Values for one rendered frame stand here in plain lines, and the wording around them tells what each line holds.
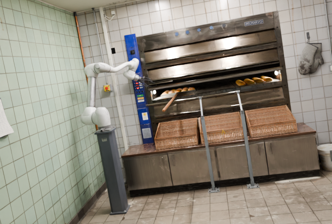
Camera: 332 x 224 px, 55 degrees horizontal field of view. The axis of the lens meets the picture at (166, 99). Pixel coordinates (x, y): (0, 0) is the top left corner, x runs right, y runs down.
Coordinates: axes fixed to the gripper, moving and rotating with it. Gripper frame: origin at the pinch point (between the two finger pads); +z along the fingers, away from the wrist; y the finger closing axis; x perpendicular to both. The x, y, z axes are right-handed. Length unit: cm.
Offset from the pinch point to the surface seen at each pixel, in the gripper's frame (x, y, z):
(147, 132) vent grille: -8, 67, 22
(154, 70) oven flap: -13.3, -18.9, -2.1
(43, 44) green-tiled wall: 67, 1, -135
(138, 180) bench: 43, 120, 28
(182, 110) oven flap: 1, 17, 54
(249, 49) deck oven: 19, -95, 103
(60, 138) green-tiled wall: 77, 91, -80
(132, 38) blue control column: -16, -48, -48
